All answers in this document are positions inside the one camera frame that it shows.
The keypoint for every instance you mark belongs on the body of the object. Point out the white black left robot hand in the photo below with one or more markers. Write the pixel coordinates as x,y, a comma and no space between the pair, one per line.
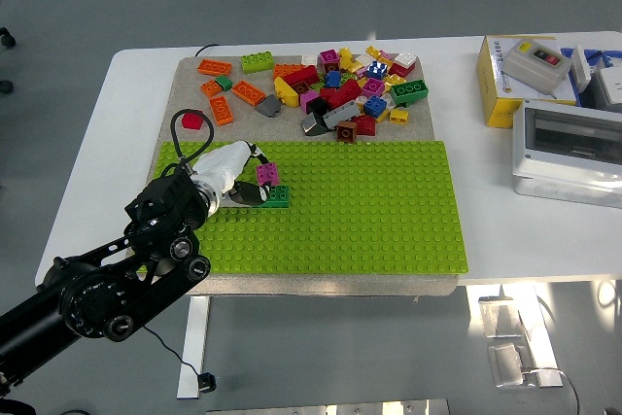
221,162

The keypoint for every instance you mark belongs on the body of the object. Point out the magenta square brick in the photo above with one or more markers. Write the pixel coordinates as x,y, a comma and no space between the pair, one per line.
268,174
329,60
373,87

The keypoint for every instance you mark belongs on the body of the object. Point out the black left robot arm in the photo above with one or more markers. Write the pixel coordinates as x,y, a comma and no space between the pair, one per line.
160,206

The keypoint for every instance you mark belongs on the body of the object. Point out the small red brick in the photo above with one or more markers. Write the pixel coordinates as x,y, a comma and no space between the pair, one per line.
192,121

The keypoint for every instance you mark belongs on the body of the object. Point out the orange rectangular brick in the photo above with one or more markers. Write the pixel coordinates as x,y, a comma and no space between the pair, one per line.
248,93
215,67
286,70
221,110

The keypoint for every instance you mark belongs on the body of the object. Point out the dark green rectangular brick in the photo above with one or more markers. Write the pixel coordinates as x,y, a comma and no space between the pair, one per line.
280,197
409,92

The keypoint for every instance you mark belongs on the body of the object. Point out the grey sloped brick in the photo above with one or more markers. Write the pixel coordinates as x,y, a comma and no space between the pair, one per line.
268,106

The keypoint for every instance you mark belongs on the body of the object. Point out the small orange brick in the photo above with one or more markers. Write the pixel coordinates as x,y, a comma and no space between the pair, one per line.
211,89

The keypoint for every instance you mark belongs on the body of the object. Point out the small dark green brick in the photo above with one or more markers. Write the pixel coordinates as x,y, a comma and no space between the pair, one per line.
224,83

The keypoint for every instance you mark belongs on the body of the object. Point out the yellow rounded brick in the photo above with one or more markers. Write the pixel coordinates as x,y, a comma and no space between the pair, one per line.
286,92

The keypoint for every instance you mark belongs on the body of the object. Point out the black silver sloped brick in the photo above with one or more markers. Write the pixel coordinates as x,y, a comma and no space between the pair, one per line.
313,125

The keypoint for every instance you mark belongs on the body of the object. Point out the lime green rectangular brick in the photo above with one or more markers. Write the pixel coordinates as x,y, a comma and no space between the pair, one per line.
257,62

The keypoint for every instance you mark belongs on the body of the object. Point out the pink brick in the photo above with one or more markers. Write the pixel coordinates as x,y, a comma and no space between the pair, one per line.
308,100
386,56

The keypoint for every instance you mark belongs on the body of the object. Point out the red rectangular brick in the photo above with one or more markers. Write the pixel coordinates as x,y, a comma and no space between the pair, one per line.
301,77

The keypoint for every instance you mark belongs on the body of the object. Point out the long grey brick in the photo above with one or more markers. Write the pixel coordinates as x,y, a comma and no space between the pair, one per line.
340,114

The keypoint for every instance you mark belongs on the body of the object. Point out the brown square brick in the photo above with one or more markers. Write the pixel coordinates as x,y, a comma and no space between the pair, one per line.
347,132

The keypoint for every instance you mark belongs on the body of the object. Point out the small white brick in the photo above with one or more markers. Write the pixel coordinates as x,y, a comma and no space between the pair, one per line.
309,59

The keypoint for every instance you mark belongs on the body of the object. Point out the small blue brick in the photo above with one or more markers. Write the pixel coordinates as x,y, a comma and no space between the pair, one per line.
333,79

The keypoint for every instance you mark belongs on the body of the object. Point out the large red brick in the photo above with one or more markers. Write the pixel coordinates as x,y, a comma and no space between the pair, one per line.
346,93

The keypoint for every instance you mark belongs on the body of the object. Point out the red sloped brick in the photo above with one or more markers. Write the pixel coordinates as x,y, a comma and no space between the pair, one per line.
365,125

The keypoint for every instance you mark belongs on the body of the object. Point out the lime green studded baseplate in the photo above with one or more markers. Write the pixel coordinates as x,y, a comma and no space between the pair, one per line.
364,216

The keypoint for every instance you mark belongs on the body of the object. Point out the blue square brick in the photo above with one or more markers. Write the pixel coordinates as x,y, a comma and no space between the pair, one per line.
375,106

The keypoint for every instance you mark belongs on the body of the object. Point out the blue white checked brick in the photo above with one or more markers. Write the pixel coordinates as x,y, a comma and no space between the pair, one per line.
376,70

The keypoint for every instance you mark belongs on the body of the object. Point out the small yellow brick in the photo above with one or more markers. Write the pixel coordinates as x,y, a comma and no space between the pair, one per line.
399,116

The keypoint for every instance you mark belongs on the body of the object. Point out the grey-brown mat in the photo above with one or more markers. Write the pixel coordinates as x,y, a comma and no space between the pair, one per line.
243,132

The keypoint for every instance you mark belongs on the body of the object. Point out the white table leg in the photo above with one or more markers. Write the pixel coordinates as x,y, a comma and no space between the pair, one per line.
192,352
542,337

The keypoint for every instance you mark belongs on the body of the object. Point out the black chair caster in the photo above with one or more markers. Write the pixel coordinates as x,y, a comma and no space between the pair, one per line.
6,87
7,39

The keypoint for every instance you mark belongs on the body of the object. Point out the yellow cardboard box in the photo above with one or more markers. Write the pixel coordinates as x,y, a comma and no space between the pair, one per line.
493,94

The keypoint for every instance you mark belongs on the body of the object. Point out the clear plastic block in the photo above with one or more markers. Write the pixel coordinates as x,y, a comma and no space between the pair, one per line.
506,367
500,318

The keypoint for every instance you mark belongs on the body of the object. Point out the white plastic part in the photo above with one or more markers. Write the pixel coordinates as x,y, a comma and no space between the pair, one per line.
580,70

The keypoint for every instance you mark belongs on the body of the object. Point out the blue box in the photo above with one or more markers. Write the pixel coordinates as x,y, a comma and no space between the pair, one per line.
597,56

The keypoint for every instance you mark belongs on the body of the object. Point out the white distribution enclosure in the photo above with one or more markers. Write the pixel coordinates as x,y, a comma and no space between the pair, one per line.
563,167

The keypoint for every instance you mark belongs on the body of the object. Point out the white wall socket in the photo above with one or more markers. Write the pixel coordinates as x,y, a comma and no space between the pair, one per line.
611,85

